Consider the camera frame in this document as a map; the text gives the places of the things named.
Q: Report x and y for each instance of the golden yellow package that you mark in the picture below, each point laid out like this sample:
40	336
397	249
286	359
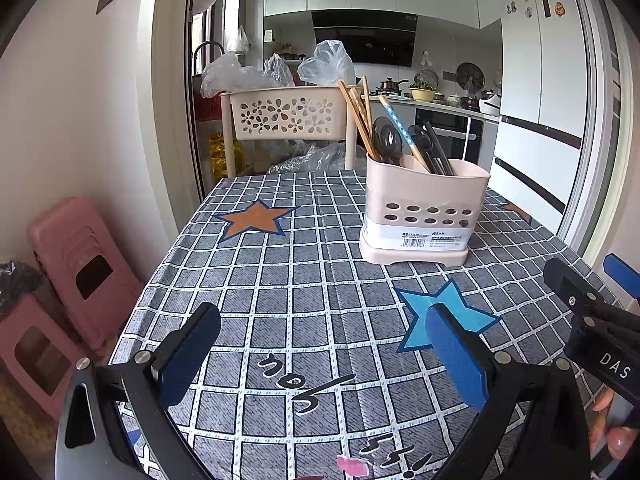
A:
220	155

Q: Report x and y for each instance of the person's right hand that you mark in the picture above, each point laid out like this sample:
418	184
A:
615	442

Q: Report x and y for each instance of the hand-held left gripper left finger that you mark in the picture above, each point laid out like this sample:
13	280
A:
192	355

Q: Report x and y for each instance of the blue patterned chopstick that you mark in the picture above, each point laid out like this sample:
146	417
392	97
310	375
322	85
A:
399	125

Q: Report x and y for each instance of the pink paper scrap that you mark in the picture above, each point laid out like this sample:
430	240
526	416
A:
352	466

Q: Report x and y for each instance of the small crumpled clear bag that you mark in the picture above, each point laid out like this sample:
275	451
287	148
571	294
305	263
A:
277	70

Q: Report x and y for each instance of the black range hood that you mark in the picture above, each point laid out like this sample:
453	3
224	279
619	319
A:
365	40

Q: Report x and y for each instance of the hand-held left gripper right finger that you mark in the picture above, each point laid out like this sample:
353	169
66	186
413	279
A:
460	360

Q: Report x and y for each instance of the tall pink plastic stool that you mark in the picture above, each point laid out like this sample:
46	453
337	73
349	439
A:
65	240

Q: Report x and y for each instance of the white refrigerator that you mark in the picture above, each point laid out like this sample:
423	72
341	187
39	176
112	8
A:
550	60

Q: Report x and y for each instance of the dark cooking pot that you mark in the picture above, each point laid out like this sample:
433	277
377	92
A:
389	85

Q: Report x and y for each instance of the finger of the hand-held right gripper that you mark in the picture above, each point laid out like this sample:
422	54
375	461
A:
622	275
570	285

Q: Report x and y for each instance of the grey chequered tablecloth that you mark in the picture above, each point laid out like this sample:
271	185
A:
280	270

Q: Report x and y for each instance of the white hanging plastic bag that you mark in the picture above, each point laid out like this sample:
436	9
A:
239	42

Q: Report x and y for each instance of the yellow bowl with greens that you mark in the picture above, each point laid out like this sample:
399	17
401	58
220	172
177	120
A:
422	94

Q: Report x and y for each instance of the black spoon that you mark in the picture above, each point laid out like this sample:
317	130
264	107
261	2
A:
417	136

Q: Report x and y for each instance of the black plastic bag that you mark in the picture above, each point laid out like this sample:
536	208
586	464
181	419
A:
17	280

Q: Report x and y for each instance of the beige plastic utensil holder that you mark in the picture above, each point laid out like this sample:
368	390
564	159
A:
425	195

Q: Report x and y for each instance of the curved metal faucet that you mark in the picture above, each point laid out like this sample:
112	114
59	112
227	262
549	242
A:
207	43

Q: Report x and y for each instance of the round dark hanging pan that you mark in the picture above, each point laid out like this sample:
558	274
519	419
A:
470	75

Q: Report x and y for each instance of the beige perforated basket rack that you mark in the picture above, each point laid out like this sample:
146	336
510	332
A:
280	115

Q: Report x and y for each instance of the low pink plastic stool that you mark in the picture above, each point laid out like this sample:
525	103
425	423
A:
20	320

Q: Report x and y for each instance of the black built-in oven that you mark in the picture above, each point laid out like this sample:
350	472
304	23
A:
450	125

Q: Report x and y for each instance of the white rice cooker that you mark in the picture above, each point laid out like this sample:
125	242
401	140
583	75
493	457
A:
490	105

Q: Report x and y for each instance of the clear bag under basket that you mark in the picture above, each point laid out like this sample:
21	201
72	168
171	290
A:
320	157

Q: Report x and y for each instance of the large crumpled clear bag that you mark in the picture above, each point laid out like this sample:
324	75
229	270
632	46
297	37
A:
225	75

